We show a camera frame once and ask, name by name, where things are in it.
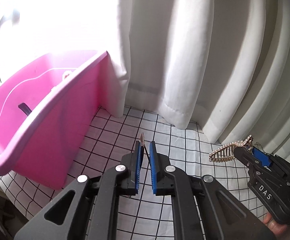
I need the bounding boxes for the pearl hair claw clip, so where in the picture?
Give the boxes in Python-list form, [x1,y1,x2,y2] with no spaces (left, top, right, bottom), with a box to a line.
[209,135,253,163]

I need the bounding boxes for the black hair clip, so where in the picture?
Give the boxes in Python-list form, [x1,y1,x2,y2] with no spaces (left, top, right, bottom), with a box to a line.
[140,133,150,161]

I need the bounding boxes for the right hand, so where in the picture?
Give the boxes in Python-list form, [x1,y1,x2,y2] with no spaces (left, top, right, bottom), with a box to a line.
[263,213,288,236]

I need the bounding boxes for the white black grid cloth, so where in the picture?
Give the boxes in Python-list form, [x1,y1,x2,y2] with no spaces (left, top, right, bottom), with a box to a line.
[0,108,275,239]

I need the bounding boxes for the white curtain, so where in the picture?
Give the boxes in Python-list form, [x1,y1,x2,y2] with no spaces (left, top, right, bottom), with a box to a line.
[99,0,290,157]

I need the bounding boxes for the pink plastic tub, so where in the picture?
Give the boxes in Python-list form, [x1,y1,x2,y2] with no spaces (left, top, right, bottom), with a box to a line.
[0,52,108,190]

